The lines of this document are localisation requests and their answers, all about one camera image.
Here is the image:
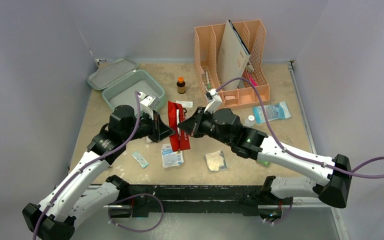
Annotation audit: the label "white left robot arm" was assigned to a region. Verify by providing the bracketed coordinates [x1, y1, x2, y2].
[22, 105, 175, 240]

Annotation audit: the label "brown bottle orange cap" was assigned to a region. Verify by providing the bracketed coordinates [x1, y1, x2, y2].
[176, 76, 186, 94]

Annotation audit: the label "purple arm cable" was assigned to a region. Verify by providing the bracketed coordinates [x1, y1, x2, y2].
[216, 77, 384, 180]
[31, 91, 143, 240]

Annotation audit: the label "gauze in clear bag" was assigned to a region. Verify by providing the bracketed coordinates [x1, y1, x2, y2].
[204, 150, 227, 172]

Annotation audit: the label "beige folder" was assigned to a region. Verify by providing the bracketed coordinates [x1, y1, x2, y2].
[216, 19, 251, 91]

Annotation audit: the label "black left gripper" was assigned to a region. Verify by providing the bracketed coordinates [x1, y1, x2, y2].
[123, 109, 175, 143]

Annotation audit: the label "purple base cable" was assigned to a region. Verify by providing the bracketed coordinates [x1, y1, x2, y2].
[107, 191, 165, 233]

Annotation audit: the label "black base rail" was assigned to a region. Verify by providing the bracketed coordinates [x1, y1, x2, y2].
[114, 180, 292, 220]

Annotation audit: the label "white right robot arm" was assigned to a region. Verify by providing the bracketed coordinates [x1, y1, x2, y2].
[177, 107, 352, 209]

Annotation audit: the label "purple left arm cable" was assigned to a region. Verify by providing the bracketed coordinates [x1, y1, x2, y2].
[31, 91, 143, 240]

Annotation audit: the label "peach desk file organizer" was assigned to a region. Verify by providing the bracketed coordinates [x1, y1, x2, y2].
[194, 19, 271, 109]

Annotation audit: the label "red first aid pouch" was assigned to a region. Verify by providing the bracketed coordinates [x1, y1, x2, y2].
[167, 100, 192, 153]

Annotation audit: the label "teal plaster strip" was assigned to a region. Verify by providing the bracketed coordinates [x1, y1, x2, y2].
[132, 152, 149, 169]

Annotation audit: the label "white blue mask packet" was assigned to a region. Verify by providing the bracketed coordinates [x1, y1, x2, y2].
[161, 144, 184, 168]

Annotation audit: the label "green medicine case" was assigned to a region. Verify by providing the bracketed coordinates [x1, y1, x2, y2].
[86, 58, 167, 111]

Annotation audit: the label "pink item in organizer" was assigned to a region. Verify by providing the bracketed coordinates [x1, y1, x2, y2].
[246, 72, 258, 87]

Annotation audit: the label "small green box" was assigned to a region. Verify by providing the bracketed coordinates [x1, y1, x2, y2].
[257, 160, 271, 168]

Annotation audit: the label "white plaster packet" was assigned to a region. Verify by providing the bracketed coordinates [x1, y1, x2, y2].
[176, 100, 194, 108]

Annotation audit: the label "blue wet wipes pack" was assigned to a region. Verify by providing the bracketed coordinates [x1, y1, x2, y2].
[252, 101, 292, 124]

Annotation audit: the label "clear bag alcohol pads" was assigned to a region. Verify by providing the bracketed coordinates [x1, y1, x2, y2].
[145, 136, 155, 144]

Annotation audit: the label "small white bottle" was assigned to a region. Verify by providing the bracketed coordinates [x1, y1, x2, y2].
[243, 115, 256, 128]

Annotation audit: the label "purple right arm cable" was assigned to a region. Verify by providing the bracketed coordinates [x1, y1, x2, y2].
[216, 77, 384, 180]

